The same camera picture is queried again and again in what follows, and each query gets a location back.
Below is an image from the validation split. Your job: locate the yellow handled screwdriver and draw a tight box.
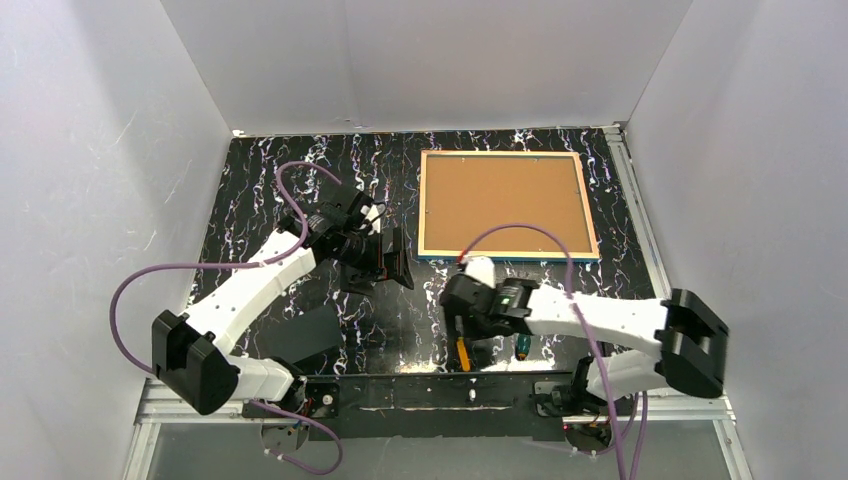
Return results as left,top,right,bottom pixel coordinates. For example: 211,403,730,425
454,315,471,372

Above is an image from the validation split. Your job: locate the blue picture frame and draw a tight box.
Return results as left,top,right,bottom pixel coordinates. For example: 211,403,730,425
416,150,600,261

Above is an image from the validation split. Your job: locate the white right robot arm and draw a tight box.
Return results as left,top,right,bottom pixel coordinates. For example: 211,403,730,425
439,273,730,401

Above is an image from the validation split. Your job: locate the black right arm base motor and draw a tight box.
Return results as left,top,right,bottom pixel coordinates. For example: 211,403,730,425
531,357,609,418

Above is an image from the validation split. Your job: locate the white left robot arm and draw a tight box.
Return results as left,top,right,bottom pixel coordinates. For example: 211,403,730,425
152,226,414,415

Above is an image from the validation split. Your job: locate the black square pad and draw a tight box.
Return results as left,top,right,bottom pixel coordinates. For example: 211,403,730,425
255,305,343,371

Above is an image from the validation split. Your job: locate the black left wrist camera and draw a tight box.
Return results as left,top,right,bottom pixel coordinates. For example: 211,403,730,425
280,183,386,245

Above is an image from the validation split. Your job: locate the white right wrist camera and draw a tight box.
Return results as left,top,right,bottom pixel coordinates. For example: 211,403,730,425
458,255,496,289

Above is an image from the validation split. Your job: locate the green handled screwdriver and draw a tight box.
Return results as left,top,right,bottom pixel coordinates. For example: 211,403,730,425
514,334,533,361

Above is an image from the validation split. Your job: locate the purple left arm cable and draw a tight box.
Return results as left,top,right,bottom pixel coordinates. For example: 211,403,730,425
108,160,346,476

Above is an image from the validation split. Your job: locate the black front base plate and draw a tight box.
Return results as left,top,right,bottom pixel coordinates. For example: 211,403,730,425
279,371,605,441

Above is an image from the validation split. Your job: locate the aluminium right side rail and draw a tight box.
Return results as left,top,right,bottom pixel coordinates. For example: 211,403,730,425
601,124,672,298

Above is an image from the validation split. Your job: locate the aluminium rail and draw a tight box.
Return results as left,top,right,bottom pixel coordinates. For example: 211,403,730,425
601,124,672,298
123,372,752,479

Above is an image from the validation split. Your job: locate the aluminium front rail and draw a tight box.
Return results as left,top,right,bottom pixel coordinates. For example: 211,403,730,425
123,372,752,479

